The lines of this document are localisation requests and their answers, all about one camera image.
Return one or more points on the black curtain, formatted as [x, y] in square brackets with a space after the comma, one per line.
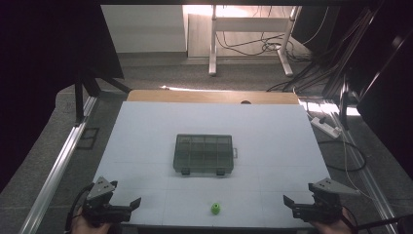
[39, 81]
[389, 113]

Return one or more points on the square floor socket cover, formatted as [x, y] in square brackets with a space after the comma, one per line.
[88, 138]

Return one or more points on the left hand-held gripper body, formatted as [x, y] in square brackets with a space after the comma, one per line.
[99, 190]

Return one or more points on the aluminium floor rail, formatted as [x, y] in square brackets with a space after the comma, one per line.
[373, 188]
[58, 169]

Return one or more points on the white power strip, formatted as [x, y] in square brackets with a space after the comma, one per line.
[325, 127]

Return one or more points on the small green plastic part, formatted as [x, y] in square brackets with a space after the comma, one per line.
[215, 208]

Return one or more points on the black rod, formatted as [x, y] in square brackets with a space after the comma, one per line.
[386, 222]

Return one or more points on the person's left hand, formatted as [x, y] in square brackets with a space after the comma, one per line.
[87, 229]

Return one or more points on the person's right hand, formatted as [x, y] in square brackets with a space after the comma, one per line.
[337, 227]

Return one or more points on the clear grey compartment box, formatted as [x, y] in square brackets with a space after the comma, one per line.
[203, 154]

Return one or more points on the white table mat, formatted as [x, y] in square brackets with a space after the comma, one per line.
[266, 136]

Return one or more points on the black metal stand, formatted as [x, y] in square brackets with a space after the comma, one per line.
[79, 97]

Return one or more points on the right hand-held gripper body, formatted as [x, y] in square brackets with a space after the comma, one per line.
[328, 208]

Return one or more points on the white desk frame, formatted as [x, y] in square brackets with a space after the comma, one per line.
[250, 24]

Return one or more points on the white cabinet panel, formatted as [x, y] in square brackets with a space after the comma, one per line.
[142, 29]

